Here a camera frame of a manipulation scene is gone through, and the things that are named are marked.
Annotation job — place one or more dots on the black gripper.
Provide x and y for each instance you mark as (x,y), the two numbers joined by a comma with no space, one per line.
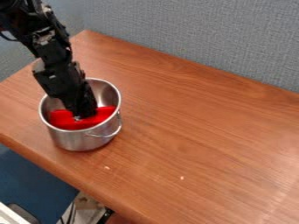
(63,82)

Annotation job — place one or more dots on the red rectangular block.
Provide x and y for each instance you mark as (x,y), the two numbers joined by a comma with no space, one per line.
(63,120)

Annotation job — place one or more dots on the stainless steel pot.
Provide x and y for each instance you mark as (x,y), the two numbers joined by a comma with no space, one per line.
(92,138)

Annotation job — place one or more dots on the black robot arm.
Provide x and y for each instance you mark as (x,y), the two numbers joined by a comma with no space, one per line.
(28,22)

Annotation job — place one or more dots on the white object at corner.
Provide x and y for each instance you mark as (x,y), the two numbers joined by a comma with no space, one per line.
(9,217)

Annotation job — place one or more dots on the metal table leg bracket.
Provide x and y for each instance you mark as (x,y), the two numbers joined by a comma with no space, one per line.
(84,211)

